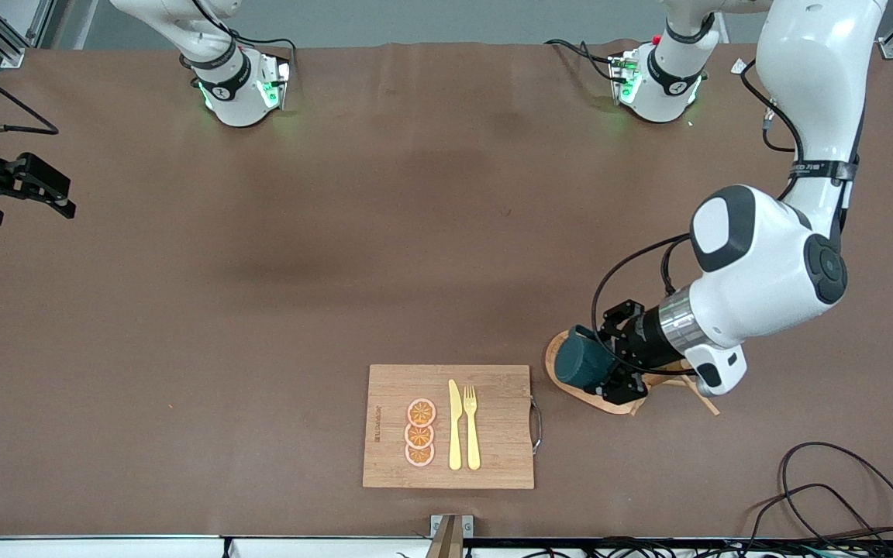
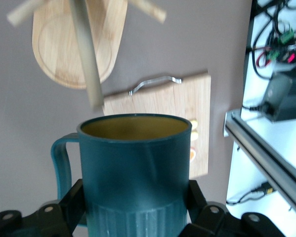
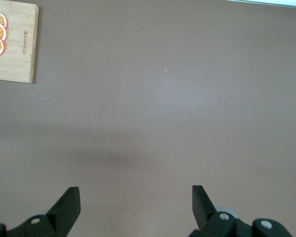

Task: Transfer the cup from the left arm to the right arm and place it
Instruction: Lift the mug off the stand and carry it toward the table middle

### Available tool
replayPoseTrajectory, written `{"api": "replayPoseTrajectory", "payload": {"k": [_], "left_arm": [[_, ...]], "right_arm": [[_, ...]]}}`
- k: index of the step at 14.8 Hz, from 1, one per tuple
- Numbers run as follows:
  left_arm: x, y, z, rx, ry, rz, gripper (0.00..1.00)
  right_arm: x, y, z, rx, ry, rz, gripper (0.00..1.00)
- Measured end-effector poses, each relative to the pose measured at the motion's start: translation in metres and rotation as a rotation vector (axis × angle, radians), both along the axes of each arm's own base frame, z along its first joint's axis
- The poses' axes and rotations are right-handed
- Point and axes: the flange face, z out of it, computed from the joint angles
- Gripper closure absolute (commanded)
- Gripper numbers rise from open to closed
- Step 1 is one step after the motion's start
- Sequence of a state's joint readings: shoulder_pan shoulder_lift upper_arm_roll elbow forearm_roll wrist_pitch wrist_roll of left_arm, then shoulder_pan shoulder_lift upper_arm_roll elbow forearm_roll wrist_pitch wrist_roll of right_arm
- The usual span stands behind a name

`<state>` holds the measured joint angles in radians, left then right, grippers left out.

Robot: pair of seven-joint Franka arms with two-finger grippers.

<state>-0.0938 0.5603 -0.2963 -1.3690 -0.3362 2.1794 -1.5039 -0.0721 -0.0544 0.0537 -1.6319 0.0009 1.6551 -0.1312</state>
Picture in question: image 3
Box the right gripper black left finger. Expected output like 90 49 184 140
0 187 81 237

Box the bamboo cutting board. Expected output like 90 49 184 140
0 0 39 84

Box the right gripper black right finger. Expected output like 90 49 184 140
189 185 295 237

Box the brown table cover mat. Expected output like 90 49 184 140
0 0 296 237

